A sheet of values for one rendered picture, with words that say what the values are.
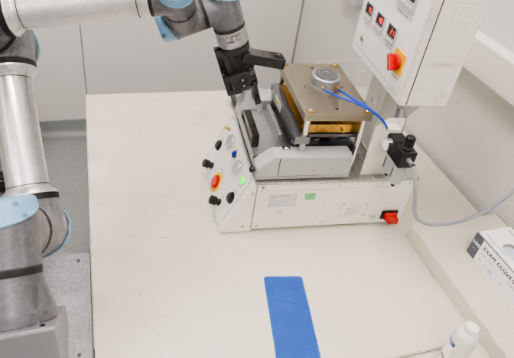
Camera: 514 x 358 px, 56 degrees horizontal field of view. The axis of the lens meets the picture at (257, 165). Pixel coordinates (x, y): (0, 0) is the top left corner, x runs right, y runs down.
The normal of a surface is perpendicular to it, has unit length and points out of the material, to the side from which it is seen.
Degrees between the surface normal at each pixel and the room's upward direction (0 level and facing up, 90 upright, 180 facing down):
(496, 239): 4
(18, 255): 52
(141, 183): 0
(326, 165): 90
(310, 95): 0
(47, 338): 90
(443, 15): 90
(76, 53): 90
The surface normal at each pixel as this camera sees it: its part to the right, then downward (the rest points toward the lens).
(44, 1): 0.07, 0.04
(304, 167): 0.19, 0.62
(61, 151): 0.13, -0.79
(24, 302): 0.63, -0.44
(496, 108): -0.95, 0.07
